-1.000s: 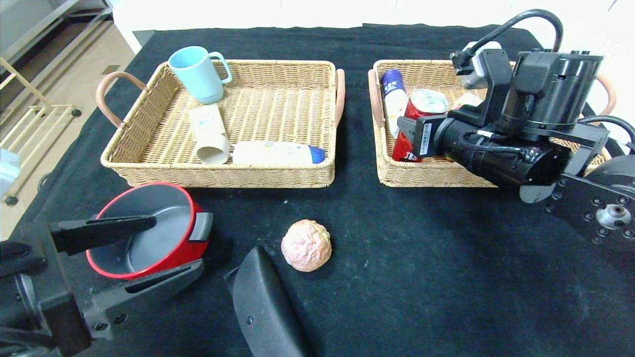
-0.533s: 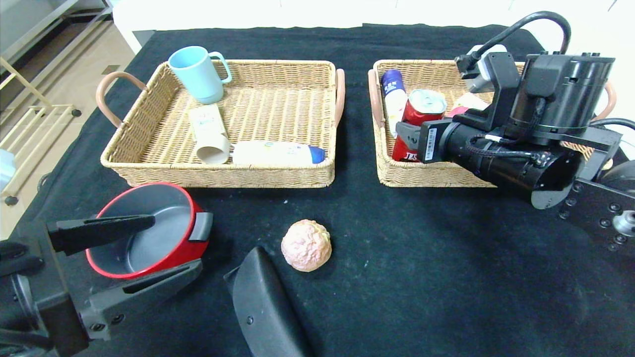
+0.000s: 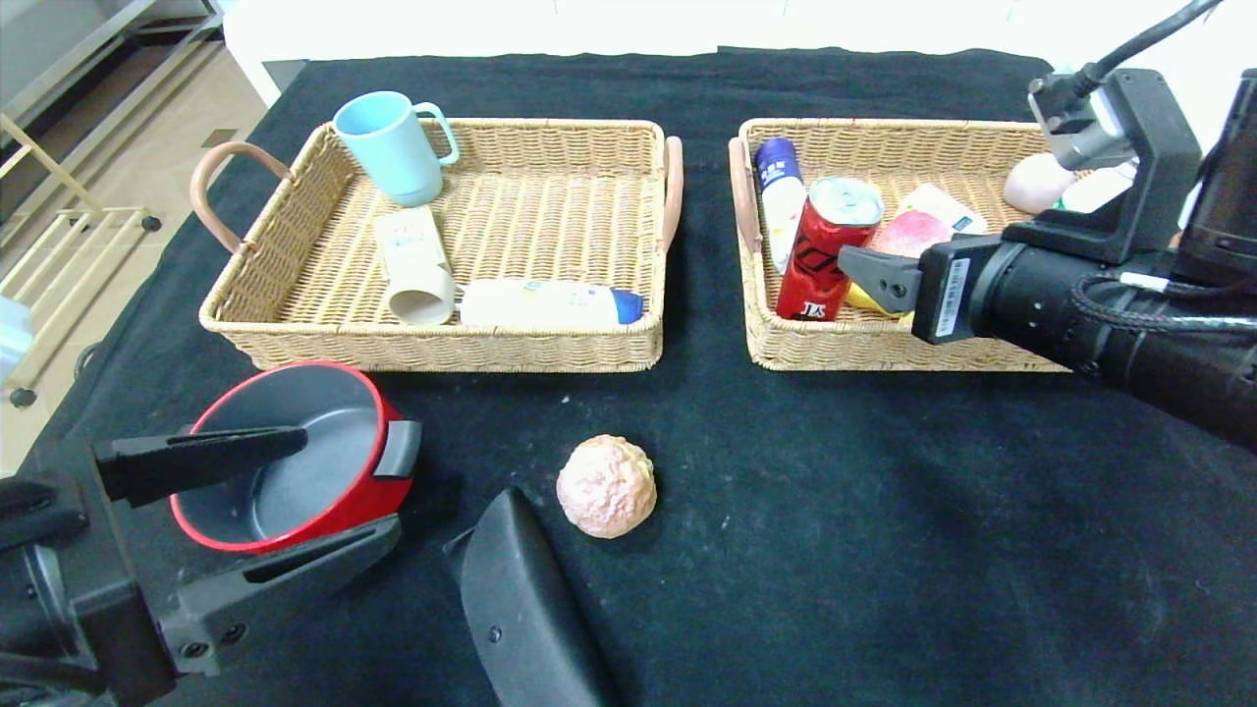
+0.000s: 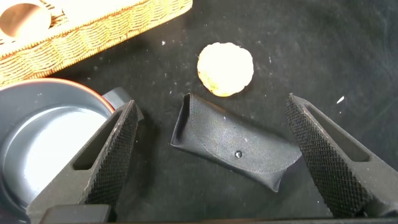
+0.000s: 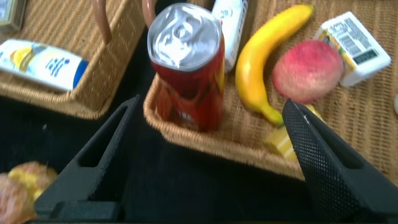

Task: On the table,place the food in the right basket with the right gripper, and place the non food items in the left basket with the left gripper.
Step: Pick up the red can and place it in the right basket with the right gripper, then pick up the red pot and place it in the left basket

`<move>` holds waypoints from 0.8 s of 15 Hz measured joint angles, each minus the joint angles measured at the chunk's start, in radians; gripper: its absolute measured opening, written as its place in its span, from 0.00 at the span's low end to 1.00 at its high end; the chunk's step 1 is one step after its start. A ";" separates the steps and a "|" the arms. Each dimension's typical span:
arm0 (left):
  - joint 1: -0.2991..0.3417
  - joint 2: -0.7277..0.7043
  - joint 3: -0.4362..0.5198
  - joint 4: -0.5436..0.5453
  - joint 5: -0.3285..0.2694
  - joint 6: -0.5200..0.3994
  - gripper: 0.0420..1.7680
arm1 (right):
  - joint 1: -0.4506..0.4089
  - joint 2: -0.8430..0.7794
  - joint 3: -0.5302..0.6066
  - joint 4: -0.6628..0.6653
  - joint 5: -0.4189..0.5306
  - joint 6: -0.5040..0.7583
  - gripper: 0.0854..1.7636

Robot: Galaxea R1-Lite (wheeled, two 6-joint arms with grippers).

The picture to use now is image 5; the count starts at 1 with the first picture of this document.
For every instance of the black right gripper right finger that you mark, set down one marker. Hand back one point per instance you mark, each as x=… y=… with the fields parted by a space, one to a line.
x=329 y=168

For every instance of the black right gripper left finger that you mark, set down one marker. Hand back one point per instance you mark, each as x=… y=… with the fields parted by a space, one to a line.
x=102 y=161

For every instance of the small yellow box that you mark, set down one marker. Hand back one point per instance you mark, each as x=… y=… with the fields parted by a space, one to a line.
x=280 y=143

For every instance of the red peach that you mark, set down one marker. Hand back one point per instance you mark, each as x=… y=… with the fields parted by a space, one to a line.
x=308 y=71

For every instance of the red soda can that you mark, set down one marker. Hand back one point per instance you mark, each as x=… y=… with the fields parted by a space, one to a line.
x=189 y=81

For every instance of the wicker basket with banana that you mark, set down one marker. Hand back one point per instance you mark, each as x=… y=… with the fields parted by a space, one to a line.
x=357 y=124

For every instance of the wicker basket with mug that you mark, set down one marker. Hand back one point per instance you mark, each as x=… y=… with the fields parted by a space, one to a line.
x=62 y=25

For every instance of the black table cloth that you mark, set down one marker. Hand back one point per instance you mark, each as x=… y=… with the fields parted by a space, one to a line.
x=186 y=186

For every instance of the pink crumbly bun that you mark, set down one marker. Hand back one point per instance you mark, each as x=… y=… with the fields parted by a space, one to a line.
x=18 y=193

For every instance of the white bottle with yellow print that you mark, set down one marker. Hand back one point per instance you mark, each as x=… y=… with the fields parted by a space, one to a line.
x=40 y=63

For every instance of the white juice carton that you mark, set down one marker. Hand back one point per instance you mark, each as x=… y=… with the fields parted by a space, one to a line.
x=354 y=46

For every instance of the yellow banana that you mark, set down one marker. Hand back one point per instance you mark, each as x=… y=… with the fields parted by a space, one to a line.
x=252 y=71

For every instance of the white bottle dark blue cap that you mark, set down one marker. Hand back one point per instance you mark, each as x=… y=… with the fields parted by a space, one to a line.
x=231 y=31

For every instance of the small green white box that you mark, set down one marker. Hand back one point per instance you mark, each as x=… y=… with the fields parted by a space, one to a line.
x=11 y=15

